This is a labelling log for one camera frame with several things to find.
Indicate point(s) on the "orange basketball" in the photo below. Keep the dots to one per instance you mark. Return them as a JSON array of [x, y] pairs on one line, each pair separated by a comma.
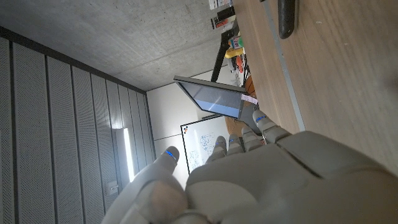
[[249, 87]]

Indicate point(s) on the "black computer monitor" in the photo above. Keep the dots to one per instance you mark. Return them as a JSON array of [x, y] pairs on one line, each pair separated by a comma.
[[214, 98]]

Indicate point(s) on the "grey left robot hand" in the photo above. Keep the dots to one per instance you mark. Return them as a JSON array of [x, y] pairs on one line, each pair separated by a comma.
[[267, 186]]

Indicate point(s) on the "small grey wall box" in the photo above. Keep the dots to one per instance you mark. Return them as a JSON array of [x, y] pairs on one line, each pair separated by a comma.
[[112, 188]]

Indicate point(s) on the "long ceiling light strip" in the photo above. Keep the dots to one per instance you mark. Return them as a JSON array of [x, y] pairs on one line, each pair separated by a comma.
[[128, 155]]

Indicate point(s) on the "white wipes canister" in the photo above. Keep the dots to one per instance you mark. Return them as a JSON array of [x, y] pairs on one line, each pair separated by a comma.
[[219, 3]]

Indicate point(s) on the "black orange-tipped spring clamp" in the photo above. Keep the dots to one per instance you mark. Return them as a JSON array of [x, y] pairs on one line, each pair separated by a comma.
[[286, 18]]

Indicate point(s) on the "yellow bottle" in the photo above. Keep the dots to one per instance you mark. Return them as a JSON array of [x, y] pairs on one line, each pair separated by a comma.
[[233, 52]]

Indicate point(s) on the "black-framed whiteboard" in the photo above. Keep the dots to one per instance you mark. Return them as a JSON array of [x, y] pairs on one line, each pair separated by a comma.
[[202, 140]]

